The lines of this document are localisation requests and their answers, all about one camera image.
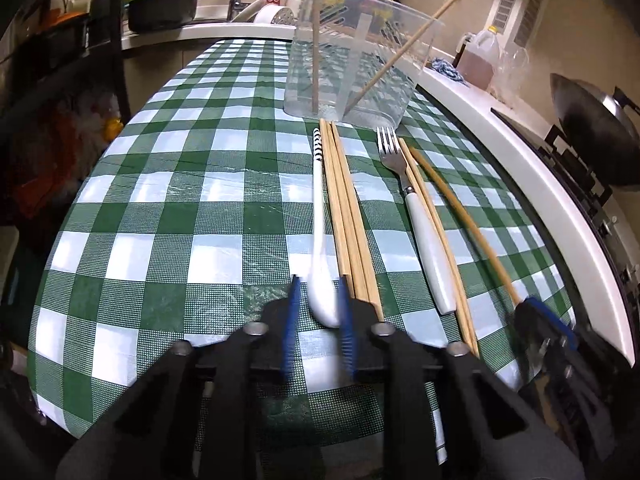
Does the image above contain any white striped ceramic spoon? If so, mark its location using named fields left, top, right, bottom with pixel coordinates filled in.
left=307, top=128, right=340, bottom=330

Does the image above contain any white handled metal fork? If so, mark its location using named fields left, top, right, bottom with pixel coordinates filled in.
left=376, top=127, right=457, bottom=315

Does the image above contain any black gas stove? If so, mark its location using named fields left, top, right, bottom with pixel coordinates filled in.
left=490, top=107, right=640, bottom=311

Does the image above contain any black wok with lid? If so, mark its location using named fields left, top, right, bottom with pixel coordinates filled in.
left=550, top=73, right=640, bottom=191

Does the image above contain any green checkered tablecloth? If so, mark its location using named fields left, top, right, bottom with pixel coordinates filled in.
left=28, top=39, right=575, bottom=478

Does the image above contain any cooking oil jug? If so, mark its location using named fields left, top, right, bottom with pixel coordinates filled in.
left=457, top=26, right=501, bottom=90

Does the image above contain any blue dish cloth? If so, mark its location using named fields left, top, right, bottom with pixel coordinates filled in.
left=428, top=58, right=466, bottom=84

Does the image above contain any clear plastic utensil holder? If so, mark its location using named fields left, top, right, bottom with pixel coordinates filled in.
left=284, top=0, right=444, bottom=129

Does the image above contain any black cooking pot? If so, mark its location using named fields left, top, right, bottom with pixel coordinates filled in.
left=128, top=0, right=198, bottom=34

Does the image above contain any black metal shelf rack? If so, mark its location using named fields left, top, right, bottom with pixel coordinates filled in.
left=1, top=0, right=131, bottom=224

